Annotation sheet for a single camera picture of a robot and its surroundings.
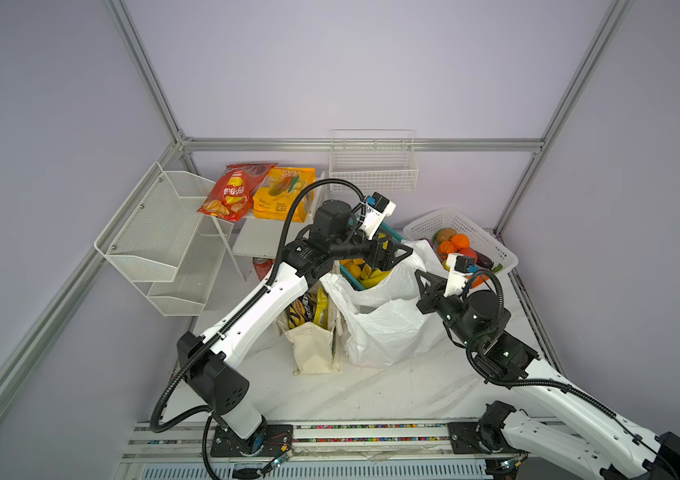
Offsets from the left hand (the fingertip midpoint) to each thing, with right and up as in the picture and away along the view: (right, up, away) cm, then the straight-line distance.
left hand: (399, 244), depth 67 cm
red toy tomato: (+32, -1, +42) cm, 53 cm away
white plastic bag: (-3, -19, +3) cm, 19 cm away
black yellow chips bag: (-25, -18, +13) cm, 33 cm away
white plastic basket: (+37, +4, +41) cm, 55 cm away
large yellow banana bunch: (-6, -9, +31) cm, 32 cm away
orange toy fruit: (+29, +3, +41) cm, 50 cm away
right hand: (+4, -6, +1) cm, 7 cm away
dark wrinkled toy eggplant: (+38, -4, +40) cm, 56 cm away
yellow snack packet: (-19, -17, +15) cm, 29 cm away
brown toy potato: (+26, +6, +48) cm, 55 cm away
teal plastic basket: (-12, -8, +29) cm, 32 cm away
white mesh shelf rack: (-64, -1, +18) cm, 66 cm away
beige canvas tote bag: (-20, -28, +13) cm, 37 cm away
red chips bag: (-44, +13, +13) cm, 48 cm away
